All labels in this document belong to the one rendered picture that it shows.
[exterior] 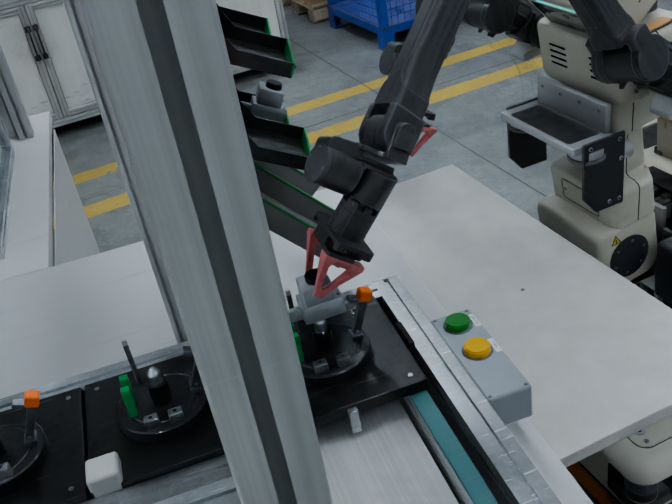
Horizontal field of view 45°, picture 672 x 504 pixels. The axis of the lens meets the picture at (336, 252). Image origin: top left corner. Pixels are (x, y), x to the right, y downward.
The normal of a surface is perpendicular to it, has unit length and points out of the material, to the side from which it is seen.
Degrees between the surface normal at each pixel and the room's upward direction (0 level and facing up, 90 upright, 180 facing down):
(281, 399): 90
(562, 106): 90
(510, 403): 90
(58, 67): 90
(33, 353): 0
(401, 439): 0
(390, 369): 0
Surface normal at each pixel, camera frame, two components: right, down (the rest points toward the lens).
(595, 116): -0.90, 0.34
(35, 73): 0.40, 0.44
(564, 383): -0.15, -0.83
